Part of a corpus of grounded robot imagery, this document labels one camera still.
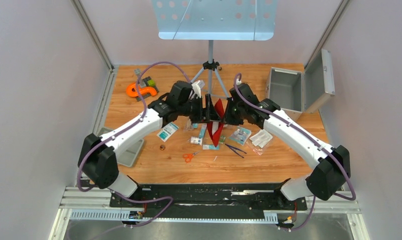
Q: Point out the grey metal case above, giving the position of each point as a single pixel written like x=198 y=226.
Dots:
x=298 y=92

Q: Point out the blue white sachet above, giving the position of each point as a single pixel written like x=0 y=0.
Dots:
x=210 y=147
x=203 y=130

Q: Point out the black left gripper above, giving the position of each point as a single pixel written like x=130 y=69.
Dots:
x=210 y=113

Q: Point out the white pads zip bag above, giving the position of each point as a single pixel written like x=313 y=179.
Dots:
x=261 y=138

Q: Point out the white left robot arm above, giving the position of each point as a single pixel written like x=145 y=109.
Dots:
x=99 y=154

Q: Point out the blue plastic tweezers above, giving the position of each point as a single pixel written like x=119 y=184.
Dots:
x=236 y=150

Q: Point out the blue white sachet lower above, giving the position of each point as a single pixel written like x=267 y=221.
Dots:
x=210 y=147

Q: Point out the medical gauze packet teal white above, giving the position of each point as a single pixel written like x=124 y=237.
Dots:
x=167 y=131

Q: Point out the green wind oil box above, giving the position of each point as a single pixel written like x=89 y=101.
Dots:
x=222 y=139

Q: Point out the blue music stand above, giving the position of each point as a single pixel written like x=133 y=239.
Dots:
x=215 y=20

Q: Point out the red first aid pouch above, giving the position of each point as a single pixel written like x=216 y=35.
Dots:
x=215 y=128

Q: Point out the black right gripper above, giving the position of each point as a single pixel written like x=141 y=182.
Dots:
x=229 y=119

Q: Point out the blue white sachet middle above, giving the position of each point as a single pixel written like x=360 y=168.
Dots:
x=203 y=130

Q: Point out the cotton swabs bag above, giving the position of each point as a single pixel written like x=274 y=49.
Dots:
x=188 y=126

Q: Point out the grey plastic tray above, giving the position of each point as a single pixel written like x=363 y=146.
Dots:
x=129 y=154

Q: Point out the orange grey toy fixture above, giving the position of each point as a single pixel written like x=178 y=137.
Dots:
x=147 y=88

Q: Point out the adhesive tape pack blue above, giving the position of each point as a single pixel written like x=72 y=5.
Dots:
x=240 y=135

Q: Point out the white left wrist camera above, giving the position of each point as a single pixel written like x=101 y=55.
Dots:
x=197 y=87

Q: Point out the orange handled scissors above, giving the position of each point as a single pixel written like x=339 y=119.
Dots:
x=189 y=156

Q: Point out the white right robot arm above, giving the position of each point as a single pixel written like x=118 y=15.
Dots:
x=330 y=165

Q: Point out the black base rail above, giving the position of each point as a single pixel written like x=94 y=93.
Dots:
x=211 y=201

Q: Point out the white bandage roll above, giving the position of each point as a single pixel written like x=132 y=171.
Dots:
x=196 y=140

